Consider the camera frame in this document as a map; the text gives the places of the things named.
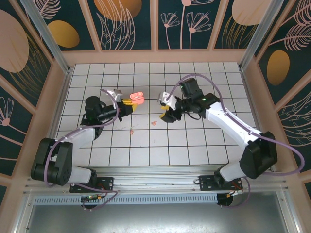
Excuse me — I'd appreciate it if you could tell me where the pink earbud charging case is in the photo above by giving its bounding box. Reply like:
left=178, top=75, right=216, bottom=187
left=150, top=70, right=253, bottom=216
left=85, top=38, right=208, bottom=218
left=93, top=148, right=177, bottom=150
left=130, top=91, right=145, bottom=104

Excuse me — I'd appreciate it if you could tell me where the small green circuit board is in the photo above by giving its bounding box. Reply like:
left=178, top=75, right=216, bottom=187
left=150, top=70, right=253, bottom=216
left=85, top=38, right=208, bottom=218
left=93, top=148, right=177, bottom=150
left=81, top=194, right=104, bottom=202

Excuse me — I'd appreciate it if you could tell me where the grey metal sheet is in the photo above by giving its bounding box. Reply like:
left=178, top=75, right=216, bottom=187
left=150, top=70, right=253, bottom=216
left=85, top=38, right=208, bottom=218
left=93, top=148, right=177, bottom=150
left=14, top=191, right=299, bottom=233

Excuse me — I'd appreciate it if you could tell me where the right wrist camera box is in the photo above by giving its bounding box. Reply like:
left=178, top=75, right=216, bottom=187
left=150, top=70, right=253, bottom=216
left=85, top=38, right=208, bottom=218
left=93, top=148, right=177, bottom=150
left=157, top=91, right=180, bottom=111

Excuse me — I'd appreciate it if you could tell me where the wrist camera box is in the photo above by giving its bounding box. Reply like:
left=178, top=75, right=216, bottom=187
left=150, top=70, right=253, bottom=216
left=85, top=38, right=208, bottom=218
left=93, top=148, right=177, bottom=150
left=157, top=91, right=180, bottom=111
left=106, top=88, right=125, bottom=102

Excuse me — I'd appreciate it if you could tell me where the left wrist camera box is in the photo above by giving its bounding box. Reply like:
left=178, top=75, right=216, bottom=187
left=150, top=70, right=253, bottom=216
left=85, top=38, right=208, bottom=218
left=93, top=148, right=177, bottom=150
left=106, top=88, right=125, bottom=102

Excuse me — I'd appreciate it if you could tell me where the aluminium mounting rail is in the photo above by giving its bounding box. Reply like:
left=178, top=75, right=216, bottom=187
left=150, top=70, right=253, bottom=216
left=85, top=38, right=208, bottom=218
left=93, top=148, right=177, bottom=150
left=23, top=165, right=290, bottom=195

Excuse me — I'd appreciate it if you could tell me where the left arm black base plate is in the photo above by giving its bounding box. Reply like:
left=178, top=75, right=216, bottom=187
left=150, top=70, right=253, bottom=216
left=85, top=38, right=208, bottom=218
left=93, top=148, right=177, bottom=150
left=69, top=176, right=115, bottom=194

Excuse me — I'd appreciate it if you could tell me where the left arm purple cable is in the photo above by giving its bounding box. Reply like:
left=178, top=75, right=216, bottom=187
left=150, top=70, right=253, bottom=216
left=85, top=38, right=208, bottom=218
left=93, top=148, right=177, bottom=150
left=43, top=88, right=121, bottom=212

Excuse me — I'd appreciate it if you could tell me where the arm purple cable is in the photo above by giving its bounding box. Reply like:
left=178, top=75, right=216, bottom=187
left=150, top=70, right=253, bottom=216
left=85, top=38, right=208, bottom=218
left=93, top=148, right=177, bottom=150
left=170, top=74, right=306, bottom=209
left=43, top=88, right=121, bottom=212

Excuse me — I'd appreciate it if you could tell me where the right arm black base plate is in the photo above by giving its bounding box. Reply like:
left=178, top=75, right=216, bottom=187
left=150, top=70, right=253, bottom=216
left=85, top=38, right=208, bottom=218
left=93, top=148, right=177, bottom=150
left=194, top=174, right=243, bottom=192

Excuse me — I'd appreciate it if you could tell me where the aluminium corner post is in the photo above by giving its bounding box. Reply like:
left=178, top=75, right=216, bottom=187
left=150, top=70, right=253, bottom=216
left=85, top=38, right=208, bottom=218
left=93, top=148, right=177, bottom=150
left=19, top=0, right=73, bottom=73
left=239, top=0, right=292, bottom=71

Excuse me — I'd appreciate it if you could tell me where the slotted grey cable duct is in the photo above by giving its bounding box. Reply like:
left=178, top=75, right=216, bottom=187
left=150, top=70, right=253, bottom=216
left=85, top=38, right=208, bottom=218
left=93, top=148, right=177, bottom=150
left=34, top=193, right=218, bottom=204

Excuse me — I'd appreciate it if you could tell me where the white orange wire connector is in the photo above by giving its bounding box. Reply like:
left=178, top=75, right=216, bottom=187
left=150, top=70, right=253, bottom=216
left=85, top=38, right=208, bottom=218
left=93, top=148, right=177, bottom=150
left=227, top=188, right=243, bottom=198

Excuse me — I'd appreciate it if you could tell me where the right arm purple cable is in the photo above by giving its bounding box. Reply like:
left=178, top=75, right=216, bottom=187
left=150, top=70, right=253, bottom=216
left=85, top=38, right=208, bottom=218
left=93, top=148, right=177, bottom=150
left=170, top=74, right=306, bottom=209

